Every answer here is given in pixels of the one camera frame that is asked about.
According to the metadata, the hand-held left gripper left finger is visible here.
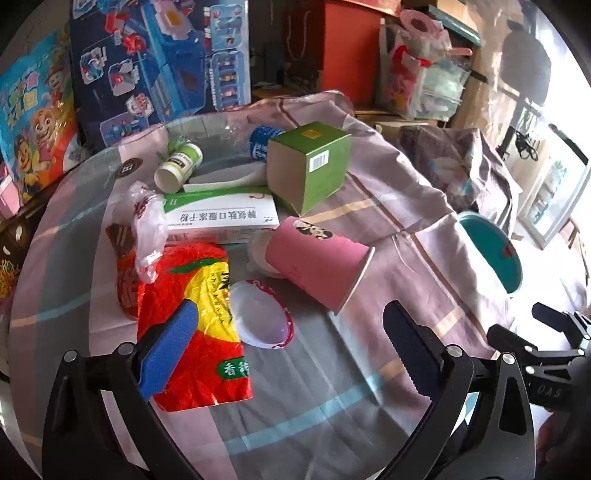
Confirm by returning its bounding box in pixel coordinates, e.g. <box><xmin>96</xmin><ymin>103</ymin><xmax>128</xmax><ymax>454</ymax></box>
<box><xmin>42</xmin><ymin>300</ymin><xmax>205</xmax><ymax>480</ymax></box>

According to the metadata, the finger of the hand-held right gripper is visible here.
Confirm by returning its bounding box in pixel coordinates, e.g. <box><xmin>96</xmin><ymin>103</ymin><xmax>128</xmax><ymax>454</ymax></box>
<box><xmin>531</xmin><ymin>302</ymin><xmax>591</xmax><ymax>352</ymax></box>
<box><xmin>488</xmin><ymin>323</ymin><xmax>585</xmax><ymax>370</ymax></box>

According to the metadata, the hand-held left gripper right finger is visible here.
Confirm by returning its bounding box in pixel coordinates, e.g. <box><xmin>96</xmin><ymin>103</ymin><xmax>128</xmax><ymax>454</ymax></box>
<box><xmin>382</xmin><ymin>299</ymin><xmax>549</xmax><ymax>480</ymax></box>

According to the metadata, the red yellow snack bag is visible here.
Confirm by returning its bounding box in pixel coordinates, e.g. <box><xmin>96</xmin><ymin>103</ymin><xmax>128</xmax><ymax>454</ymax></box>
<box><xmin>136</xmin><ymin>240</ymin><xmax>254</xmax><ymax>411</ymax></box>

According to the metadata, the white green medicine box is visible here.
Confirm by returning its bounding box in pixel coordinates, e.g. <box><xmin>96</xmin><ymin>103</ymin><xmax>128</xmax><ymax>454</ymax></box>
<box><xmin>163</xmin><ymin>187</ymin><xmax>281</xmax><ymax>245</ymax></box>

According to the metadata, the green cardboard box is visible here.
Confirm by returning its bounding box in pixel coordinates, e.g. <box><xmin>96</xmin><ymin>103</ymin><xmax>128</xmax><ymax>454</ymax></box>
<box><xmin>268</xmin><ymin>121</ymin><xmax>352</xmax><ymax>217</ymax></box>

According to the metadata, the clear water bottle blue label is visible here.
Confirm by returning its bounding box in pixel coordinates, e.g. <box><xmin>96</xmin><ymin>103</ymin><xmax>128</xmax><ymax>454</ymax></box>
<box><xmin>219</xmin><ymin>122</ymin><xmax>287</xmax><ymax>162</ymax></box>

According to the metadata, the white red-rimmed plastic dish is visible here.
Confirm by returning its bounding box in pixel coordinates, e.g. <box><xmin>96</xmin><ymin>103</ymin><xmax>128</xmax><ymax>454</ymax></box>
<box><xmin>229</xmin><ymin>278</ymin><xmax>295</xmax><ymax>349</ymax></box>

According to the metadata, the white crumpled plastic bag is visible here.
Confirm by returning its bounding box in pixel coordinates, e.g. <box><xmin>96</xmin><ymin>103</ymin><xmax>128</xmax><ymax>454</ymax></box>
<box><xmin>121</xmin><ymin>181</ymin><xmax>168</xmax><ymax>284</ymax></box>

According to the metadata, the white framed board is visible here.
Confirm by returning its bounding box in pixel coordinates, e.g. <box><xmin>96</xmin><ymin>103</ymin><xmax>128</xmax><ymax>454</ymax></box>
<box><xmin>519</xmin><ymin>124</ymin><xmax>590</xmax><ymax>250</ymax></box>

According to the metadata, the pink paper cup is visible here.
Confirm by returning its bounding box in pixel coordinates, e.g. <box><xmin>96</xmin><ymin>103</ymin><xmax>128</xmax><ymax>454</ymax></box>
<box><xmin>265</xmin><ymin>216</ymin><xmax>376</xmax><ymax>315</ymax></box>

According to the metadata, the black colourful printed box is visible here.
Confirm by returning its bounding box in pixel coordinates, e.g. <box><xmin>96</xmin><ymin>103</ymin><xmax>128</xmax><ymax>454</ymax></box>
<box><xmin>0</xmin><ymin>217</ymin><xmax>29</xmax><ymax>317</ymax></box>

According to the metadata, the white pill bottle green label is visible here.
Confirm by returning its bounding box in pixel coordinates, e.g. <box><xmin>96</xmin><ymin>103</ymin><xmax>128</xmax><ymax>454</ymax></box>
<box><xmin>154</xmin><ymin>142</ymin><xmax>205</xmax><ymax>193</ymax></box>

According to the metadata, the white paper tissue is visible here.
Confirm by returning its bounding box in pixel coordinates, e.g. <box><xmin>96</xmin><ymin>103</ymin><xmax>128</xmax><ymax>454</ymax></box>
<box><xmin>184</xmin><ymin>165</ymin><xmax>271</xmax><ymax>195</ymax></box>

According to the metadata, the pink box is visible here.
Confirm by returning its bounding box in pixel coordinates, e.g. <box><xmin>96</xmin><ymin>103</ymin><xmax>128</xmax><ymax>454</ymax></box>
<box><xmin>0</xmin><ymin>175</ymin><xmax>29</xmax><ymax>219</ymax></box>

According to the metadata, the brown cardboard box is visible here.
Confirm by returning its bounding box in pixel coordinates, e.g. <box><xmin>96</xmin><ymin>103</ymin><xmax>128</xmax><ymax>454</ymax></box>
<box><xmin>450</xmin><ymin>28</ymin><xmax>522</xmax><ymax>139</ymax></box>

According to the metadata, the cartoon dog toy package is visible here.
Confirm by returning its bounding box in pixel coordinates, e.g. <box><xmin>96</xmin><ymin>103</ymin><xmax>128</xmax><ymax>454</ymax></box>
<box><xmin>0</xmin><ymin>28</ymin><xmax>81</xmax><ymax>204</ymax></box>

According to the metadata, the plastic bag of pink toys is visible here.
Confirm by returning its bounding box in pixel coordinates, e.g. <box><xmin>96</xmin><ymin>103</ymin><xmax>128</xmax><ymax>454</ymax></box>
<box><xmin>376</xmin><ymin>9</ymin><xmax>474</xmax><ymax>121</ymax></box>

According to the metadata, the black chair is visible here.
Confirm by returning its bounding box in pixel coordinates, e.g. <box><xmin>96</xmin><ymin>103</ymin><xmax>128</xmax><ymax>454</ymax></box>
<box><xmin>501</xmin><ymin>18</ymin><xmax>555</xmax><ymax>97</ymax></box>

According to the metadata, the blue toy box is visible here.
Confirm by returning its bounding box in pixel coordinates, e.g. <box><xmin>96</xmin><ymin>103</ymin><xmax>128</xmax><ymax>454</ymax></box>
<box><xmin>69</xmin><ymin>0</ymin><xmax>252</xmax><ymax>153</ymax></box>

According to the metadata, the dark red paper bag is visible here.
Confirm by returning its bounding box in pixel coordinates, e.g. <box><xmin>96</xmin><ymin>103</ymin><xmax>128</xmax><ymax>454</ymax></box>
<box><xmin>283</xmin><ymin>0</ymin><xmax>324</xmax><ymax>88</ymax></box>

